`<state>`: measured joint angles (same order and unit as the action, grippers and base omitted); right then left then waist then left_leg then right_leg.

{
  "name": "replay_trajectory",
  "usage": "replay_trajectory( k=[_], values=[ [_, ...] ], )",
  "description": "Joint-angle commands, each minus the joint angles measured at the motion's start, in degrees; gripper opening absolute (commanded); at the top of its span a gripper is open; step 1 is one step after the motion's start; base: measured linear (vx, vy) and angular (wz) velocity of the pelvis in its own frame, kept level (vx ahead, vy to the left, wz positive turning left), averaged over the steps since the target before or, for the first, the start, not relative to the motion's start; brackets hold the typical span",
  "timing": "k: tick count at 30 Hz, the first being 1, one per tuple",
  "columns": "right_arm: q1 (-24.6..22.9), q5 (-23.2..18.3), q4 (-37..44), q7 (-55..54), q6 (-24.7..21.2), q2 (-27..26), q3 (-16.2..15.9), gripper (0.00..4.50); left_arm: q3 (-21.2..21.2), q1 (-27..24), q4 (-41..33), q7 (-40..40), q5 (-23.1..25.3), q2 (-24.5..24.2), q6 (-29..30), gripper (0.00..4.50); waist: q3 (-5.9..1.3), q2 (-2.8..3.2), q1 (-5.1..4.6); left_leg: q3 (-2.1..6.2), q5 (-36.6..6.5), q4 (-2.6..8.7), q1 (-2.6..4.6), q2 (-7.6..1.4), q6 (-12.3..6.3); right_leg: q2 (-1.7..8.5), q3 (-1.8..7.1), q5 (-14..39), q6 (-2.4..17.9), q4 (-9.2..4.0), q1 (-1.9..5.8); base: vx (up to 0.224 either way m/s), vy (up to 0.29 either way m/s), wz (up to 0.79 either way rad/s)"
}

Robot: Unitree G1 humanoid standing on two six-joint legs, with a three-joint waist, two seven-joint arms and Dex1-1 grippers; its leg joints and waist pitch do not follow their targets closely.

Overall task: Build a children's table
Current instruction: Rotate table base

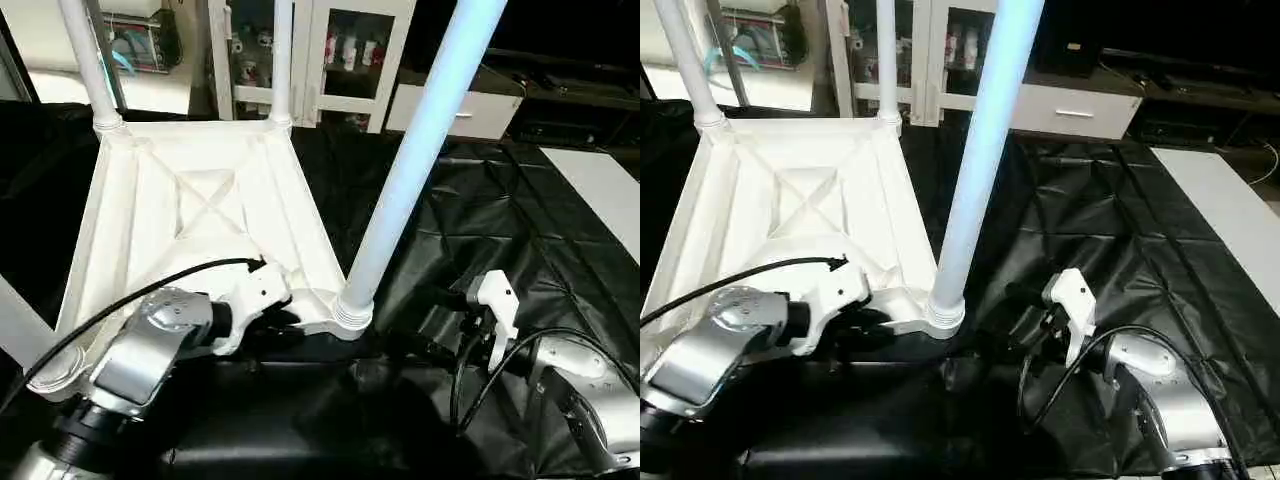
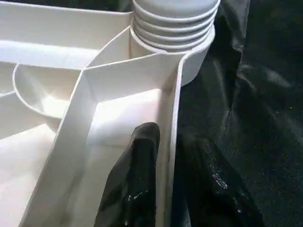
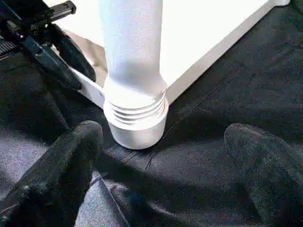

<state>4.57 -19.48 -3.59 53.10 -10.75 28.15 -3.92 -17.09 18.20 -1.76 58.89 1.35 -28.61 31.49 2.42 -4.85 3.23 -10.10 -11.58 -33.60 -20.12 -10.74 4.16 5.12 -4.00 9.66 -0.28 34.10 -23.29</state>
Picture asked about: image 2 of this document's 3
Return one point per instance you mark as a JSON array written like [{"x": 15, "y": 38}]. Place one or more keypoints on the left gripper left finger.
[{"x": 132, "y": 184}]

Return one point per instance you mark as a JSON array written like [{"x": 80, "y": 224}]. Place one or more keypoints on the white plastic table top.
[{"x": 57, "y": 94}]

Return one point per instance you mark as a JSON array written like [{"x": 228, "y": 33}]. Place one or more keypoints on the black work mat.
[{"x": 255, "y": 118}]

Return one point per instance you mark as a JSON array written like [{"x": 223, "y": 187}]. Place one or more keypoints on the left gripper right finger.
[{"x": 213, "y": 194}]

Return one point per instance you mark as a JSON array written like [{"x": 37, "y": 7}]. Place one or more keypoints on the white plastic table leg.
[{"x": 175, "y": 21}]

